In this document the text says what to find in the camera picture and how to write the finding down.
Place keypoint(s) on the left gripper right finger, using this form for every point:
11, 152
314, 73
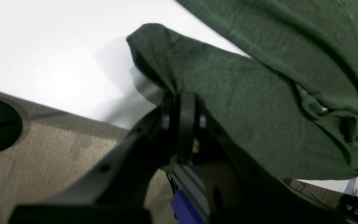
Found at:
191, 120

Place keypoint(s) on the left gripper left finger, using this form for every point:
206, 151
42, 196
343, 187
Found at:
169, 129

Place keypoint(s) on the green long-sleeve shirt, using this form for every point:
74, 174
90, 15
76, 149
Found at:
292, 104

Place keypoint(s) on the black aluminium frame rail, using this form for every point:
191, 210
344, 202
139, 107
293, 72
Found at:
187, 178

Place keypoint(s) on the blue handled clamp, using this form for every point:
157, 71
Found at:
183, 209

